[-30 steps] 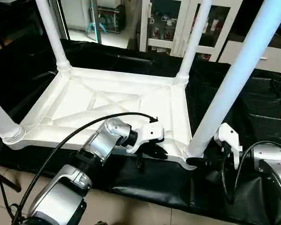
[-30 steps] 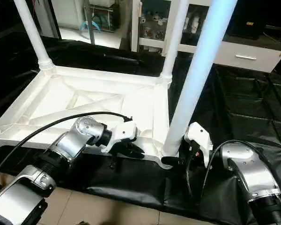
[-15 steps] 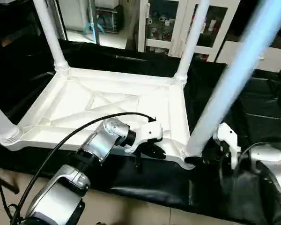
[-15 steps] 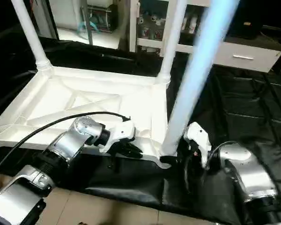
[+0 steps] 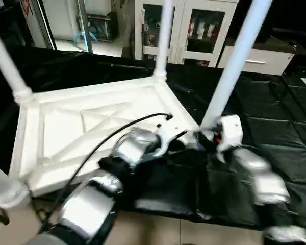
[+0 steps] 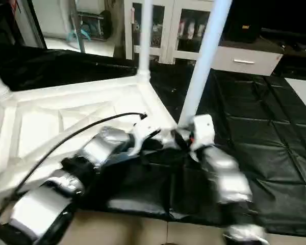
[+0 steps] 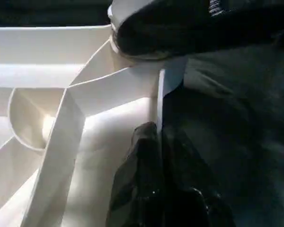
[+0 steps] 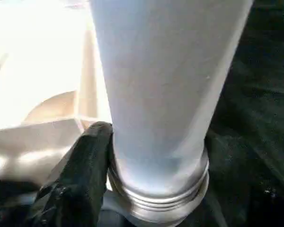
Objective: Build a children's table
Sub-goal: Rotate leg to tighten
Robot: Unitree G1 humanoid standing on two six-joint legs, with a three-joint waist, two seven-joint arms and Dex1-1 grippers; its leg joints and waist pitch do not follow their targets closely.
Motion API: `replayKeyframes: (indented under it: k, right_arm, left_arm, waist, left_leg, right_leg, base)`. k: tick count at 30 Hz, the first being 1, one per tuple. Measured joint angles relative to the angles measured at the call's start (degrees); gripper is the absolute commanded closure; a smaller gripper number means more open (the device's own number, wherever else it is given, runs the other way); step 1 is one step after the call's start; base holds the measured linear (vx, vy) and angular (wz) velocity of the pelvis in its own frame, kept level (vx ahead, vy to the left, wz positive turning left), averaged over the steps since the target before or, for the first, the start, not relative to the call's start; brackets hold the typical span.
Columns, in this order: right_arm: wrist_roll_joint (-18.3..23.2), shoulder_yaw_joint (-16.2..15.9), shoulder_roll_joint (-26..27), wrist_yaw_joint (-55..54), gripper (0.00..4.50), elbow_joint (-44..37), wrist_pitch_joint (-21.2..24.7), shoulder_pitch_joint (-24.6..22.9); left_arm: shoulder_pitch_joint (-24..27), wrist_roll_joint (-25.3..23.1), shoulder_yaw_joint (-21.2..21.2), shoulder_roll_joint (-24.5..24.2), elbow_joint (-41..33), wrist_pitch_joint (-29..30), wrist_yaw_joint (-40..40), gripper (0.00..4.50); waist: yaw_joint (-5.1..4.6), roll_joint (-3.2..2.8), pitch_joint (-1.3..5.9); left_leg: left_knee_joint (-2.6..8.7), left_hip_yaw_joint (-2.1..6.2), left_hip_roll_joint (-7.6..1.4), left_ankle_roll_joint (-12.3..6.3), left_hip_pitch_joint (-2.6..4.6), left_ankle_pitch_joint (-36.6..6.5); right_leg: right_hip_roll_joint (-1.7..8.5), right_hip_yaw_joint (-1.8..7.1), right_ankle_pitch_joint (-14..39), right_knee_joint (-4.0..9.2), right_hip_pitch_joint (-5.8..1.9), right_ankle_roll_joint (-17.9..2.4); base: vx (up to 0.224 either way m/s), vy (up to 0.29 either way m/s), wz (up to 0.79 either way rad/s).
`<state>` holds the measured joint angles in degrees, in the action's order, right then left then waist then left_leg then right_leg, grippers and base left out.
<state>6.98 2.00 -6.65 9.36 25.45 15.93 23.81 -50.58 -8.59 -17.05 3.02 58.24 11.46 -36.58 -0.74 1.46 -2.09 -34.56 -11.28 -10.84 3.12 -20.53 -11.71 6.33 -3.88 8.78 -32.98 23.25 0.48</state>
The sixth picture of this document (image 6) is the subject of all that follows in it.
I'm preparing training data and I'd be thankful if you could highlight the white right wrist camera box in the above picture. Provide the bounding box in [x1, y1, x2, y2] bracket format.
[189, 114, 216, 154]

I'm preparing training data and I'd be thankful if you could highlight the white drawer unit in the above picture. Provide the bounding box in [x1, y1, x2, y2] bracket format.
[212, 45, 284, 76]

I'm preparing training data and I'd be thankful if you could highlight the storage rack with items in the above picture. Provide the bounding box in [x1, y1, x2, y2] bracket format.
[66, 0, 113, 44]

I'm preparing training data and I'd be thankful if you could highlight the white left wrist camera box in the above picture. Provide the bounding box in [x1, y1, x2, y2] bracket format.
[130, 116, 162, 154]

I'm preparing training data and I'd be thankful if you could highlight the white glass door cabinet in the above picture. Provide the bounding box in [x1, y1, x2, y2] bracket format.
[123, 0, 218, 65]

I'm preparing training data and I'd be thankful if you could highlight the white plastic table top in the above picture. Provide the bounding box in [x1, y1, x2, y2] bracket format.
[0, 70, 187, 207]

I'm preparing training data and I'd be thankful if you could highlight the black work mat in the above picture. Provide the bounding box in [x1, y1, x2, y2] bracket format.
[0, 43, 306, 225]

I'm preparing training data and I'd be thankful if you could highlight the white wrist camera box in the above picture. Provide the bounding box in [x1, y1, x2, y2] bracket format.
[130, 116, 162, 154]
[189, 114, 216, 154]

